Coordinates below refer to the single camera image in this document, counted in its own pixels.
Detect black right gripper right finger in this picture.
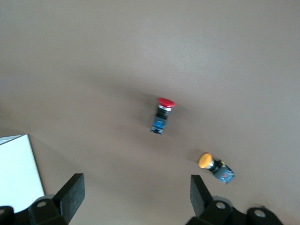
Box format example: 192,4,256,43
186,174,247,225

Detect yellow push button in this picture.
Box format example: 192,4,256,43
198,152,236,185

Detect white drawer cabinet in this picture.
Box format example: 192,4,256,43
0,133,45,214

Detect red mushroom push button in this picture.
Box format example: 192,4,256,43
149,97,176,136

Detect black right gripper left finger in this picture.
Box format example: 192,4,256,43
28,172,85,225

